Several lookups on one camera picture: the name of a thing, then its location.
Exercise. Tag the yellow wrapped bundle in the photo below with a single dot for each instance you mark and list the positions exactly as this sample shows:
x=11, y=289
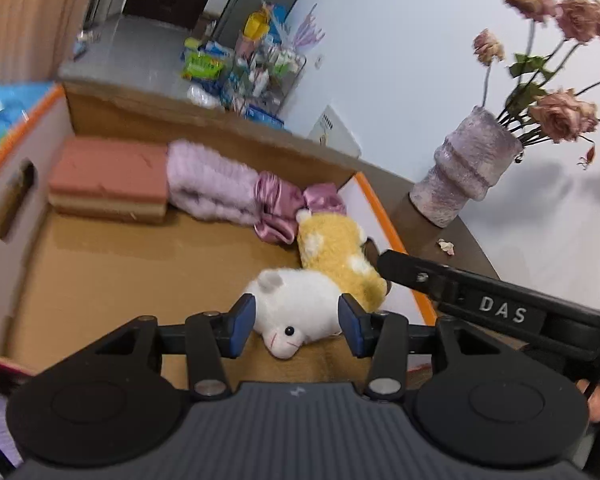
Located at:
x=257, y=25

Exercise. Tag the yellow plush toy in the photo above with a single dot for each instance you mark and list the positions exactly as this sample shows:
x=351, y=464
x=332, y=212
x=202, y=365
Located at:
x=330, y=245

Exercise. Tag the purple satin scrunchie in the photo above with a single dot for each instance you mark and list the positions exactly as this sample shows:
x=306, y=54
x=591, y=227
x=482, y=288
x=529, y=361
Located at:
x=275, y=210

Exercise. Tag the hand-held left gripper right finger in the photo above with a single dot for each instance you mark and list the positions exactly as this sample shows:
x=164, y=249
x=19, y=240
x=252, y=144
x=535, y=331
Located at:
x=352, y=327

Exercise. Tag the blue wet wipes packet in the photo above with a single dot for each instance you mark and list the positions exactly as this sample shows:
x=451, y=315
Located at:
x=10, y=115

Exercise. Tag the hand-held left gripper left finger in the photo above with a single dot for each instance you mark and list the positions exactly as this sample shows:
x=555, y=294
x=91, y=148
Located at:
x=242, y=325

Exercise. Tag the pink ribbed suitcase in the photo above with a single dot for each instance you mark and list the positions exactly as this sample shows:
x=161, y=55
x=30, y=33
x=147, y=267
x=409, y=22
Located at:
x=30, y=25

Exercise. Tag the fallen rose petal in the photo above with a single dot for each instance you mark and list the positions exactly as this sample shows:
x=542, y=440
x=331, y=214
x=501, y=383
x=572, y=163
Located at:
x=446, y=246

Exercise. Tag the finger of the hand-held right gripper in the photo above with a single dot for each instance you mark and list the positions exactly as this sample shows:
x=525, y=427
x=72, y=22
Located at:
x=410, y=272

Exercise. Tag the dried pink roses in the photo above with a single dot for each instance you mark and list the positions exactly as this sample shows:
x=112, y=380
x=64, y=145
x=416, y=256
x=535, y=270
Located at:
x=560, y=115

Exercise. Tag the white plush toy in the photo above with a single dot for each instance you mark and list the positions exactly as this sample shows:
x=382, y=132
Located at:
x=295, y=305

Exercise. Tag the pink layered sponge block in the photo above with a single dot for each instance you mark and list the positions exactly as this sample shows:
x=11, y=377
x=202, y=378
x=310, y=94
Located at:
x=105, y=170

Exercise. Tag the green packet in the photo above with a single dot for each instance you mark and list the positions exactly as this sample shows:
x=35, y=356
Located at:
x=202, y=65

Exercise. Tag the orange cardboard box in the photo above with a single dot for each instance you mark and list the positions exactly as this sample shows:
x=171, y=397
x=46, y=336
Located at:
x=105, y=270

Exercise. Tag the lavender fluffy headband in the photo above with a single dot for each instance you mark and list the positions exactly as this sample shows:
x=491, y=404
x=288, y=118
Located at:
x=205, y=180

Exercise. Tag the textured purple vase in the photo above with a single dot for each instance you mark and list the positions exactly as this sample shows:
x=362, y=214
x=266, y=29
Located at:
x=460, y=170

